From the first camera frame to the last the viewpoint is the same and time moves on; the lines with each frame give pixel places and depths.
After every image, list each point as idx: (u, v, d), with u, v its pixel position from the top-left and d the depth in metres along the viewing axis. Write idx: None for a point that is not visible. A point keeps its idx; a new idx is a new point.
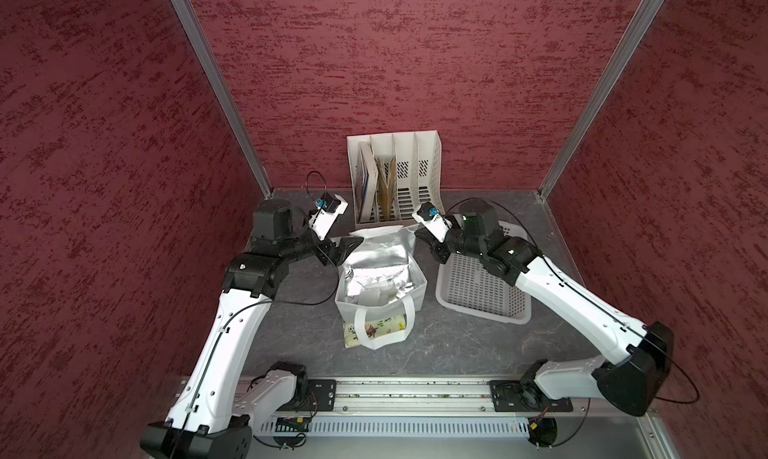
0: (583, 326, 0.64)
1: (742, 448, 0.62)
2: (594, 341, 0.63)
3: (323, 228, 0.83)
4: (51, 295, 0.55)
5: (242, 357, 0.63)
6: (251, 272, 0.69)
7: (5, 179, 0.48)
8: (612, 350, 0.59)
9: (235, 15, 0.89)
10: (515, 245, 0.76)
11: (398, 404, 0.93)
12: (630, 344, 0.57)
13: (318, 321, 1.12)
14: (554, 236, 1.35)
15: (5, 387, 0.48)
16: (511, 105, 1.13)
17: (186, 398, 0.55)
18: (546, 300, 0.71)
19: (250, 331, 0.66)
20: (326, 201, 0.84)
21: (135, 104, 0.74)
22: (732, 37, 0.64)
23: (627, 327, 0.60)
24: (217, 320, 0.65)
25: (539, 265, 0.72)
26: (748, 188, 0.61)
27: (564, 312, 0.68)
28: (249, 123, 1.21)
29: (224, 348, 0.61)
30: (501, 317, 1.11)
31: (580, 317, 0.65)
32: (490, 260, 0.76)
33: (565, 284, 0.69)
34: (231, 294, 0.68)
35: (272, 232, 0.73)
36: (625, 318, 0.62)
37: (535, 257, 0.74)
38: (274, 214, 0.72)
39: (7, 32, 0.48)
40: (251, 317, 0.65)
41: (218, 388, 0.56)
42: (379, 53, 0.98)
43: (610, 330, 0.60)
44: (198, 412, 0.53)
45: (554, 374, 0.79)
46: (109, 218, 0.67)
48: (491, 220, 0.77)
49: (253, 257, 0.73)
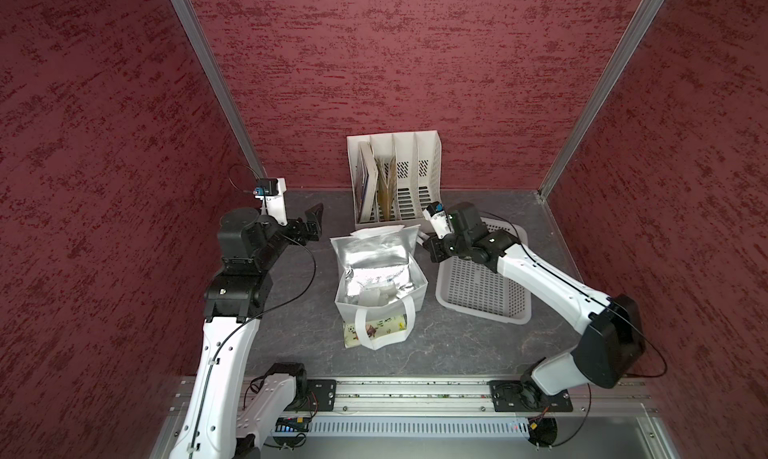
0: (553, 302, 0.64)
1: (742, 449, 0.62)
2: (564, 315, 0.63)
3: (282, 210, 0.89)
4: (51, 295, 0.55)
5: (238, 384, 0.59)
6: (231, 297, 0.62)
7: (5, 179, 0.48)
8: (577, 320, 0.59)
9: (235, 15, 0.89)
10: (494, 234, 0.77)
11: (398, 404, 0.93)
12: (592, 311, 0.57)
13: (318, 321, 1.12)
14: (554, 237, 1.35)
15: (5, 387, 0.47)
16: (511, 106, 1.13)
17: (186, 437, 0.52)
18: (521, 280, 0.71)
19: (244, 356, 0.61)
20: (263, 187, 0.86)
21: (135, 104, 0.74)
22: (732, 37, 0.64)
23: (591, 297, 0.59)
24: (204, 353, 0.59)
25: (517, 251, 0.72)
26: (748, 188, 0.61)
27: (537, 291, 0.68)
28: (250, 123, 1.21)
29: (218, 381, 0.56)
30: (501, 317, 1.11)
31: (551, 294, 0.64)
32: (474, 251, 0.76)
33: (538, 264, 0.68)
34: (216, 322, 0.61)
35: (244, 251, 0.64)
36: (591, 290, 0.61)
37: (515, 243, 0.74)
38: (238, 233, 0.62)
39: (7, 32, 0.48)
40: (241, 342, 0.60)
41: (217, 423, 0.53)
42: (379, 53, 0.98)
43: (575, 302, 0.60)
44: (201, 450, 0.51)
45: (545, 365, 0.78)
46: (109, 218, 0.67)
48: (472, 214, 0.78)
49: (230, 277, 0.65)
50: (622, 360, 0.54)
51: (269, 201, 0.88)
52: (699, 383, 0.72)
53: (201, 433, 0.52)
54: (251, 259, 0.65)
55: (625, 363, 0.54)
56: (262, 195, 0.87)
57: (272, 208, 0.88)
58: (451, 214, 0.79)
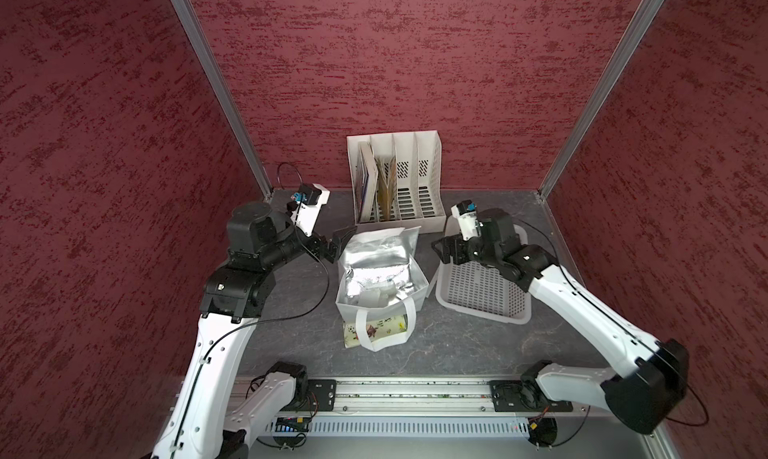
0: (591, 335, 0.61)
1: (742, 449, 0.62)
2: (604, 353, 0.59)
3: (308, 223, 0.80)
4: (51, 295, 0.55)
5: (228, 384, 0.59)
6: (229, 292, 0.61)
7: (5, 179, 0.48)
8: (620, 361, 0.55)
9: (235, 15, 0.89)
10: (530, 250, 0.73)
11: (399, 404, 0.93)
12: (639, 357, 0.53)
13: (318, 321, 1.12)
14: (554, 237, 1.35)
15: (5, 387, 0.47)
16: (511, 106, 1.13)
17: (170, 434, 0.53)
18: (555, 305, 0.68)
19: (236, 356, 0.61)
20: (304, 193, 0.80)
21: (135, 104, 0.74)
22: (732, 37, 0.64)
23: (638, 340, 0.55)
24: (197, 349, 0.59)
25: (554, 274, 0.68)
26: (748, 188, 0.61)
27: (571, 319, 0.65)
28: (250, 122, 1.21)
29: (207, 380, 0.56)
30: (501, 317, 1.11)
31: (592, 329, 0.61)
32: (506, 266, 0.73)
33: (578, 293, 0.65)
34: (212, 319, 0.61)
35: (251, 245, 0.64)
36: (638, 331, 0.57)
37: (551, 263, 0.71)
38: (248, 225, 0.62)
39: (7, 32, 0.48)
40: (234, 343, 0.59)
41: (201, 425, 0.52)
42: (379, 53, 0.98)
43: (619, 341, 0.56)
44: (183, 450, 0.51)
45: (558, 374, 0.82)
46: (108, 218, 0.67)
48: (507, 225, 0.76)
49: (232, 271, 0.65)
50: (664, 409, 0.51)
51: (301, 210, 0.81)
52: (698, 383, 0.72)
53: (185, 432, 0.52)
54: (257, 253, 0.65)
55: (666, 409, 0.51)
56: (298, 201, 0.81)
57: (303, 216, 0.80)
58: (485, 221, 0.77)
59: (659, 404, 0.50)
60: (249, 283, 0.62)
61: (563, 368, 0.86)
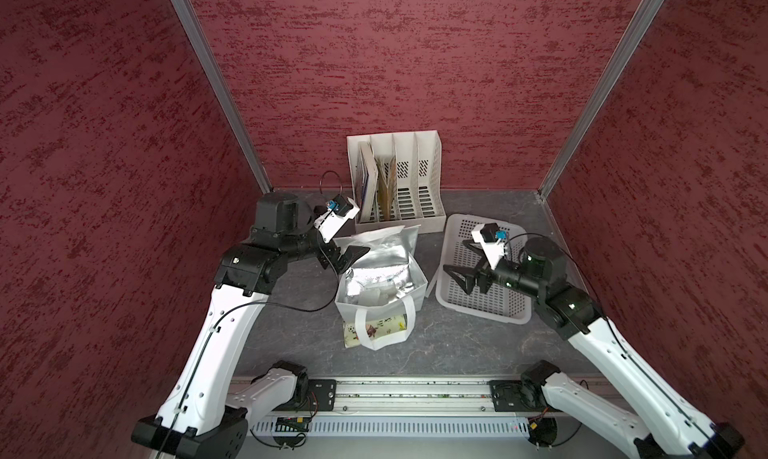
0: (636, 400, 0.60)
1: (742, 449, 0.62)
2: (647, 418, 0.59)
3: (330, 231, 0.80)
4: (51, 295, 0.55)
5: (232, 356, 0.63)
6: (244, 266, 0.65)
7: (5, 179, 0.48)
8: (671, 440, 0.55)
9: (235, 15, 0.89)
10: (577, 296, 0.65)
11: (399, 404, 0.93)
12: (693, 442, 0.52)
13: (318, 321, 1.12)
14: (554, 237, 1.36)
15: (6, 387, 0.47)
16: (511, 105, 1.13)
17: (176, 397, 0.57)
18: (596, 360, 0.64)
19: (243, 331, 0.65)
20: (338, 203, 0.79)
21: (135, 104, 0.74)
22: (732, 37, 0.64)
23: (693, 421, 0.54)
24: (208, 318, 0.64)
25: (602, 329, 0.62)
26: (748, 188, 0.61)
27: (614, 379, 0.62)
28: (250, 123, 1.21)
29: (215, 348, 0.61)
30: (501, 317, 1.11)
31: (640, 397, 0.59)
32: (546, 310, 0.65)
33: (628, 357, 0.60)
34: (224, 290, 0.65)
35: (275, 223, 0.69)
36: (692, 408, 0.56)
37: (598, 316, 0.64)
38: (280, 205, 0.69)
39: (7, 32, 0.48)
40: (243, 317, 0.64)
41: (206, 391, 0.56)
42: (379, 53, 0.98)
43: (672, 420, 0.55)
44: (187, 412, 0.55)
45: (576, 399, 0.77)
46: (109, 218, 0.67)
48: (560, 266, 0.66)
49: (249, 248, 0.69)
50: None
51: (329, 217, 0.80)
52: (698, 383, 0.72)
53: (190, 396, 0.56)
54: (277, 233, 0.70)
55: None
56: (330, 209, 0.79)
57: (328, 224, 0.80)
58: (538, 258, 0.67)
59: None
60: (262, 260, 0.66)
61: (579, 391, 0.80)
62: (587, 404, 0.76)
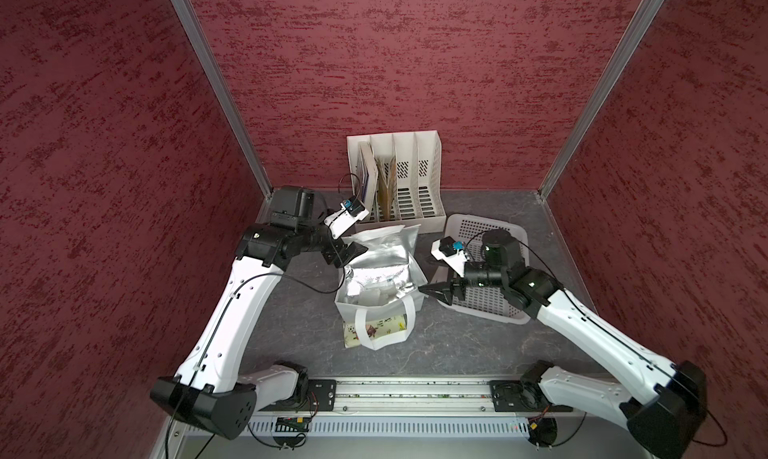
0: (604, 360, 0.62)
1: (742, 449, 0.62)
2: (617, 375, 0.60)
3: (340, 227, 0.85)
4: (51, 295, 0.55)
5: (249, 324, 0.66)
6: (265, 240, 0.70)
7: (5, 179, 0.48)
8: (640, 388, 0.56)
9: (235, 15, 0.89)
10: (535, 276, 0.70)
11: (399, 404, 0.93)
12: (658, 383, 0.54)
13: (318, 321, 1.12)
14: (554, 237, 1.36)
15: (5, 387, 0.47)
16: (511, 105, 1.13)
17: (196, 356, 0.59)
18: (563, 330, 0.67)
19: (259, 300, 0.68)
20: (352, 203, 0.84)
21: (135, 104, 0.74)
22: (732, 37, 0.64)
23: (654, 365, 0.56)
24: (229, 285, 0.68)
25: (560, 299, 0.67)
26: (748, 188, 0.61)
27: (585, 345, 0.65)
28: (250, 122, 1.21)
29: (234, 313, 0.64)
30: (501, 317, 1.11)
31: (605, 354, 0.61)
32: (512, 293, 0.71)
33: (587, 319, 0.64)
34: (244, 261, 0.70)
35: (295, 208, 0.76)
36: (650, 354, 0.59)
37: (556, 289, 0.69)
38: (302, 193, 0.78)
39: (7, 32, 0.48)
40: (261, 286, 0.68)
41: (224, 352, 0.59)
42: (379, 53, 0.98)
43: (637, 369, 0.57)
44: (206, 371, 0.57)
45: (569, 384, 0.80)
46: (109, 218, 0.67)
48: (514, 251, 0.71)
49: (268, 227, 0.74)
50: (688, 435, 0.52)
51: (342, 214, 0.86)
52: None
53: (208, 356, 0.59)
54: (296, 217, 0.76)
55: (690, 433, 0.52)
56: (344, 208, 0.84)
57: (341, 222, 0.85)
58: (492, 247, 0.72)
59: (685, 432, 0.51)
60: (281, 237, 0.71)
61: (570, 377, 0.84)
62: (577, 385, 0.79)
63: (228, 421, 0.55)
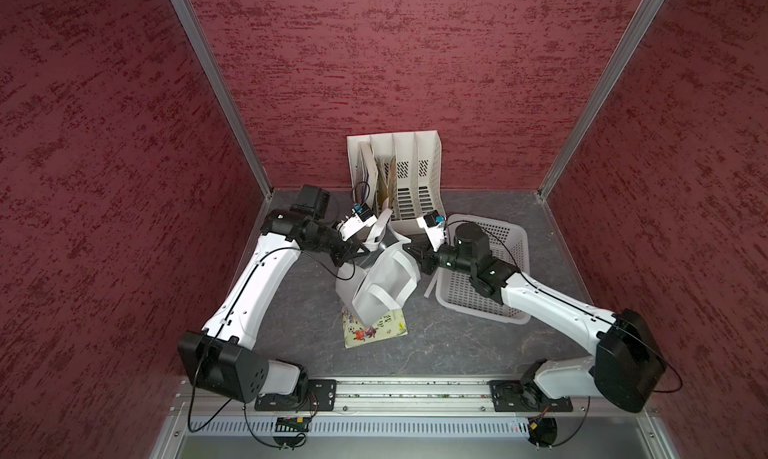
0: (562, 324, 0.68)
1: (742, 449, 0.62)
2: (576, 337, 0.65)
3: (350, 229, 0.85)
4: (51, 295, 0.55)
5: (270, 291, 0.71)
6: (288, 221, 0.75)
7: (5, 179, 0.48)
8: (588, 341, 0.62)
9: (235, 15, 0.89)
10: (497, 264, 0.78)
11: (399, 404, 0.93)
12: (600, 331, 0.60)
13: (318, 321, 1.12)
14: (554, 237, 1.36)
15: (5, 387, 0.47)
16: (511, 106, 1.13)
17: (222, 313, 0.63)
18: (525, 307, 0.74)
19: (281, 271, 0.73)
20: (363, 206, 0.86)
21: (135, 104, 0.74)
22: (732, 37, 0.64)
23: (596, 316, 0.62)
24: (254, 255, 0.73)
25: (517, 279, 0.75)
26: (748, 188, 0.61)
27: (541, 315, 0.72)
28: (250, 123, 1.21)
29: (259, 277, 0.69)
30: (501, 317, 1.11)
31: (560, 318, 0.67)
32: (478, 282, 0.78)
33: (540, 290, 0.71)
34: (269, 236, 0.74)
35: (313, 202, 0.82)
36: (595, 309, 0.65)
37: (513, 270, 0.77)
38: (321, 190, 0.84)
39: (7, 32, 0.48)
40: (284, 257, 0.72)
41: (249, 311, 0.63)
42: (379, 53, 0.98)
43: (582, 323, 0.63)
44: (231, 325, 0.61)
45: (550, 370, 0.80)
46: (109, 218, 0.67)
48: (484, 246, 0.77)
49: (289, 211, 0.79)
50: (646, 381, 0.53)
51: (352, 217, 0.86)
52: (698, 383, 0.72)
53: (234, 313, 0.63)
54: (312, 209, 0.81)
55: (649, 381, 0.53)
56: (354, 210, 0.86)
57: (347, 224, 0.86)
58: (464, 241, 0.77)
59: (638, 376, 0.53)
60: (300, 219, 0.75)
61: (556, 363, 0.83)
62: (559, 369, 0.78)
63: (244, 379, 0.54)
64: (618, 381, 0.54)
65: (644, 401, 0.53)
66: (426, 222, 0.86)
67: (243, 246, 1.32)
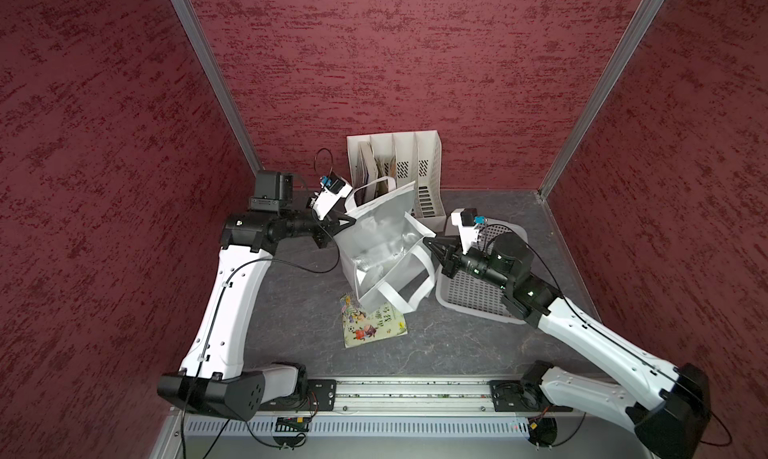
0: (611, 369, 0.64)
1: (742, 449, 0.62)
2: (625, 383, 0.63)
3: (323, 207, 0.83)
4: (51, 295, 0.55)
5: (246, 310, 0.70)
6: (250, 227, 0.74)
7: (5, 179, 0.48)
8: (646, 395, 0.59)
9: (235, 15, 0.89)
10: (534, 284, 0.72)
11: (399, 404, 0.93)
12: (663, 389, 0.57)
13: (318, 321, 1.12)
14: (554, 237, 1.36)
15: (5, 387, 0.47)
16: (511, 106, 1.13)
17: (197, 348, 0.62)
18: (565, 337, 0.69)
19: (253, 286, 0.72)
20: (330, 180, 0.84)
21: (135, 104, 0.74)
22: (732, 37, 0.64)
23: (657, 370, 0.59)
24: (219, 276, 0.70)
25: (562, 309, 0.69)
26: (748, 188, 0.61)
27: (586, 351, 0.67)
28: (250, 122, 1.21)
29: (229, 300, 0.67)
30: (501, 317, 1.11)
31: (608, 362, 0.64)
32: (513, 304, 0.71)
33: (589, 326, 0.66)
34: (230, 250, 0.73)
35: (274, 191, 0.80)
36: (652, 358, 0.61)
37: (555, 297, 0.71)
38: (280, 174, 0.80)
39: (7, 32, 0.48)
40: (252, 271, 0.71)
41: (226, 340, 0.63)
42: (379, 53, 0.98)
43: (641, 375, 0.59)
44: (210, 360, 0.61)
45: (567, 385, 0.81)
46: (109, 218, 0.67)
48: (528, 265, 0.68)
49: (249, 214, 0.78)
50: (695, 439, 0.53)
51: (324, 193, 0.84)
52: None
53: (211, 345, 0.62)
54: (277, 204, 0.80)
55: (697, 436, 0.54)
56: (323, 185, 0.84)
57: (323, 198, 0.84)
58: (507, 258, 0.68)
59: (693, 437, 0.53)
60: (264, 222, 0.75)
61: (570, 378, 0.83)
62: (579, 386, 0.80)
63: (239, 404, 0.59)
64: (666, 436, 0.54)
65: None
66: (464, 220, 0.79)
67: None
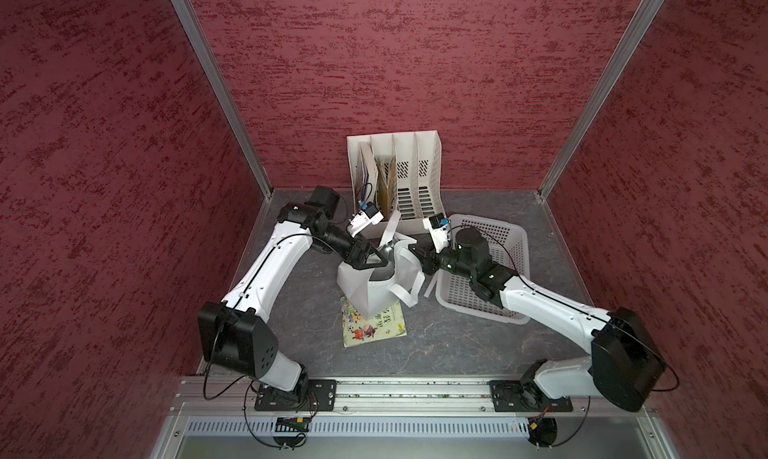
0: (558, 325, 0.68)
1: (742, 449, 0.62)
2: (571, 336, 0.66)
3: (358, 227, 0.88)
4: (51, 295, 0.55)
5: (286, 273, 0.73)
6: (303, 212, 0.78)
7: (5, 179, 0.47)
8: (582, 338, 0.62)
9: (235, 15, 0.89)
10: (496, 269, 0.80)
11: (398, 404, 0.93)
12: (595, 329, 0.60)
13: (318, 321, 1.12)
14: (554, 237, 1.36)
15: (5, 387, 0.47)
16: (511, 106, 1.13)
17: (239, 287, 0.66)
18: (525, 310, 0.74)
19: (295, 255, 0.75)
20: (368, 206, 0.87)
21: (135, 104, 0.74)
22: (732, 37, 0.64)
23: (592, 315, 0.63)
24: (271, 239, 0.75)
25: (515, 282, 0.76)
26: (748, 188, 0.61)
27: (540, 317, 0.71)
28: (250, 123, 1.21)
29: (273, 259, 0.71)
30: (501, 317, 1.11)
31: (553, 318, 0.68)
32: (478, 286, 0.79)
33: (537, 292, 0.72)
34: (285, 224, 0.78)
35: (326, 200, 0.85)
36: (591, 308, 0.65)
37: (513, 275, 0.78)
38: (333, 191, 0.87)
39: (7, 32, 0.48)
40: (298, 242, 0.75)
41: (265, 285, 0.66)
42: (379, 53, 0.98)
43: (577, 322, 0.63)
44: (249, 298, 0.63)
45: (550, 369, 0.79)
46: (108, 218, 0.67)
48: (483, 250, 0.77)
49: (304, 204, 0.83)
50: (644, 377, 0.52)
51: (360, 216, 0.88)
52: (698, 383, 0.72)
53: (252, 287, 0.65)
54: (324, 205, 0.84)
55: (647, 378, 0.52)
56: (362, 209, 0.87)
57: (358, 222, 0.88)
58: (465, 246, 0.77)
59: (636, 375, 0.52)
60: (314, 212, 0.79)
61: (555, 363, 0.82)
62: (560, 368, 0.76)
63: (258, 352, 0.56)
64: (614, 381, 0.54)
65: (644, 400, 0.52)
66: (432, 221, 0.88)
67: (243, 246, 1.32)
